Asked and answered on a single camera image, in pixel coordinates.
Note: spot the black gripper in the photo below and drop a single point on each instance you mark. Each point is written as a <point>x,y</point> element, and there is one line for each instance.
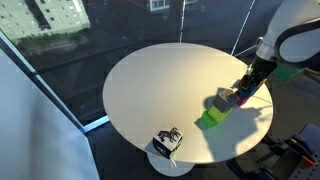
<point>262,69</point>

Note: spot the blue block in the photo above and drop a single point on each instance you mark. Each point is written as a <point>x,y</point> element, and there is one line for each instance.
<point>251,90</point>

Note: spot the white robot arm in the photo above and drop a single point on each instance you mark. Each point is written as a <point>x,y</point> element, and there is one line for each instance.
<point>293,30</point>

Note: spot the green plate behind arm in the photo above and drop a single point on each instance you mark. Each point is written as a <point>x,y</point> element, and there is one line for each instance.
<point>288,71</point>

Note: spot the magenta block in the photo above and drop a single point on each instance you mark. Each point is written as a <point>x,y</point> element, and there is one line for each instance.
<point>240,100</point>

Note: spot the grey patterned block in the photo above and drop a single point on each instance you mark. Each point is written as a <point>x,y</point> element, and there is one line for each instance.
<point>225,100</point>

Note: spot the lime block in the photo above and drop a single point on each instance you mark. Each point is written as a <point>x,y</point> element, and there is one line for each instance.
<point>218,114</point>

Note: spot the green block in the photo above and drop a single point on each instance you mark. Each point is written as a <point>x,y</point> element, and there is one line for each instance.
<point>208,120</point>

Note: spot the grey perforated board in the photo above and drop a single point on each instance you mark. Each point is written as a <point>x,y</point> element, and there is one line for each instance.
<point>305,171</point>

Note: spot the zebra print checkered cube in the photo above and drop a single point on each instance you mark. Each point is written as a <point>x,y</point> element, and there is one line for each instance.
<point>166,141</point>

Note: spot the white tag on cube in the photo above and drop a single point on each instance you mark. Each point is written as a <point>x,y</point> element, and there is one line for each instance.
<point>173,163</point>

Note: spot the grey window frame bar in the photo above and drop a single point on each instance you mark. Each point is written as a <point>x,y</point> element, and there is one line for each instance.
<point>50,86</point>

